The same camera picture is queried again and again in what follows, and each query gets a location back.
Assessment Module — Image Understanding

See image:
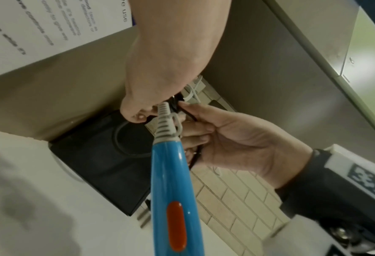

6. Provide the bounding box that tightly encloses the person's right hand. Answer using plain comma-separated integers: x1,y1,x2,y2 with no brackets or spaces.
177,101,314,190

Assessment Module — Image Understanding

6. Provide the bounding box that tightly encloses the person's left hand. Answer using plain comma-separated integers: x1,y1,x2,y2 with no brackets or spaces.
120,27,228,124

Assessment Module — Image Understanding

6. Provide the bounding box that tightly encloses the black hair dryer cord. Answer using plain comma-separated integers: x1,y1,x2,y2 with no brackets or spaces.
168,93,205,171

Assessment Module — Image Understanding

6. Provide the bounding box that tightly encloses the blue white hair dryer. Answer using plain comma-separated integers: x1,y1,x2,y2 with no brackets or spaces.
151,101,205,256

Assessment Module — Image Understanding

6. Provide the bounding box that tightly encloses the black fabric bag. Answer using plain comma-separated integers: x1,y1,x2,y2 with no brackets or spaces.
48,108,163,228

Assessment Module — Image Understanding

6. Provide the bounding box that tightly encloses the person's left forearm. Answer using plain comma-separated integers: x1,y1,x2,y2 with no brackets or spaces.
127,0,233,33

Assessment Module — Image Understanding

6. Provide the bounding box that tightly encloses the white purple safety poster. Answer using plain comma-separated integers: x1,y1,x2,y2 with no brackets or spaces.
0,0,138,81

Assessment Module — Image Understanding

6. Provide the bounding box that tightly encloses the white wall outlet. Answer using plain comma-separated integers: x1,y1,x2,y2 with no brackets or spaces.
187,75,207,93

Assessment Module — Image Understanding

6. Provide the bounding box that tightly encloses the black right wrist strap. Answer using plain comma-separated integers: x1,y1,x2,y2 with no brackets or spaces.
274,143,375,256

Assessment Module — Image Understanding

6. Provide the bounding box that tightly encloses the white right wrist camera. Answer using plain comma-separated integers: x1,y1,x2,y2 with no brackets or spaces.
263,215,347,256

